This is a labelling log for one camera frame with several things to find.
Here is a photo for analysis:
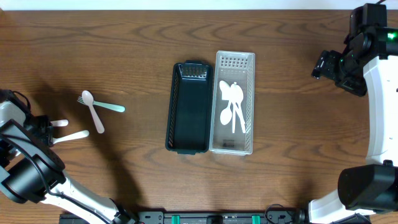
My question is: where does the black perforated plastic basket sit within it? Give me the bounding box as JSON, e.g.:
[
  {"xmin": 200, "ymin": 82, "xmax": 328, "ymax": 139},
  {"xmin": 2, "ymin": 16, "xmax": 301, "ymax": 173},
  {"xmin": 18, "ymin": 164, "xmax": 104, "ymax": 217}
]
[{"xmin": 165, "ymin": 60, "xmax": 213, "ymax": 155}]

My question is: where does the white spoon angled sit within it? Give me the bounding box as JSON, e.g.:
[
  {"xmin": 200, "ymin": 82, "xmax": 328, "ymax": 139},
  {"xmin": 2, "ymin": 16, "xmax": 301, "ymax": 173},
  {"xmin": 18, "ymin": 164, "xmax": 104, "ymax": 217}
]
[{"xmin": 220, "ymin": 82, "xmax": 238, "ymax": 126}]

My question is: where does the white spoon vertical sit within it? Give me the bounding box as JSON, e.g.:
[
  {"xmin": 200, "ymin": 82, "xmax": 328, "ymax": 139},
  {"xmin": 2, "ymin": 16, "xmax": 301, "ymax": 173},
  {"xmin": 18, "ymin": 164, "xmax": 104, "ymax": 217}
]
[{"xmin": 230, "ymin": 82, "xmax": 239, "ymax": 134}]

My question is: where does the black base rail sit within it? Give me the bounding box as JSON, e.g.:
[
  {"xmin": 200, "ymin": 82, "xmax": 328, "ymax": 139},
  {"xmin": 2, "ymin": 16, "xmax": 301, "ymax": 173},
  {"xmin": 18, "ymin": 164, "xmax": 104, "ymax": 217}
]
[{"xmin": 58, "ymin": 203, "xmax": 371, "ymax": 224}]

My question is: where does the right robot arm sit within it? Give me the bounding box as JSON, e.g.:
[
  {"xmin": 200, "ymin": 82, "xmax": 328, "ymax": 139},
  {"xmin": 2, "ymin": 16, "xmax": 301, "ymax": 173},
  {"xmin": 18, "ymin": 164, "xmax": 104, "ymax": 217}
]
[{"xmin": 307, "ymin": 1, "xmax": 397, "ymax": 223}]

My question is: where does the clear perforated plastic basket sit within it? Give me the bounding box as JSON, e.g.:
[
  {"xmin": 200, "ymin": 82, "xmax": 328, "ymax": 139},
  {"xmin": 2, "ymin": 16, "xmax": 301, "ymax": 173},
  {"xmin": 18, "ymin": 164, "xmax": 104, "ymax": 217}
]
[{"xmin": 209, "ymin": 50, "xmax": 256, "ymax": 156}]

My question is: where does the white spoon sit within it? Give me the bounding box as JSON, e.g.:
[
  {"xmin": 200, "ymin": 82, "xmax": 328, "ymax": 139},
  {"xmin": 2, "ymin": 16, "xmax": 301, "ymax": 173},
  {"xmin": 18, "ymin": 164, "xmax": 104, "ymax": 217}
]
[
  {"xmin": 219, "ymin": 80, "xmax": 247, "ymax": 134},
  {"xmin": 81, "ymin": 90, "xmax": 104, "ymax": 134}
]

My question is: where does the white spoon horizontal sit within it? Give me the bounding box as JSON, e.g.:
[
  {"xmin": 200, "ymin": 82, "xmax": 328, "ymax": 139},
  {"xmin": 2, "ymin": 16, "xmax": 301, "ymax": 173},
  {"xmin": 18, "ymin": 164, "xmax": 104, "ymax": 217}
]
[{"xmin": 233, "ymin": 83, "xmax": 246, "ymax": 133}]

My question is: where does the white label sticker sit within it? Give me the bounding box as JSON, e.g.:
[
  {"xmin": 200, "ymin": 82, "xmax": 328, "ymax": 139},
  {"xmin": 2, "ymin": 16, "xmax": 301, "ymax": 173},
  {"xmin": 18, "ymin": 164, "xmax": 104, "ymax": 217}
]
[{"xmin": 221, "ymin": 88, "xmax": 230, "ymax": 101}]

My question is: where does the mint green plastic fork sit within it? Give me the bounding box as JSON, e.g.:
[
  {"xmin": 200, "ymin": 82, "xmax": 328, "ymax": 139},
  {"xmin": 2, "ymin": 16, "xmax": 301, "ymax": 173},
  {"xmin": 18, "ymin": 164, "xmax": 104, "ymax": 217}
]
[{"xmin": 93, "ymin": 100, "xmax": 126, "ymax": 113}]

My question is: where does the white fork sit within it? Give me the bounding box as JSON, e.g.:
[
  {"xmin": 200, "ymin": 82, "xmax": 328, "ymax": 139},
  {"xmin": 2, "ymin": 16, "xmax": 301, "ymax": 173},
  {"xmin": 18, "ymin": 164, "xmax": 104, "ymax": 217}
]
[
  {"xmin": 50, "ymin": 119, "xmax": 69, "ymax": 127},
  {"xmin": 51, "ymin": 130, "xmax": 90, "ymax": 144}
]

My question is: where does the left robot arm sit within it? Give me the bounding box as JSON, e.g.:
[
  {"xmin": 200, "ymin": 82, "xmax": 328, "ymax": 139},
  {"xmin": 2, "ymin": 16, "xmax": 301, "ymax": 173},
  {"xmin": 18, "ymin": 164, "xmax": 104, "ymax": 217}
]
[{"xmin": 1, "ymin": 90, "xmax": 139, "ymax": 223}]

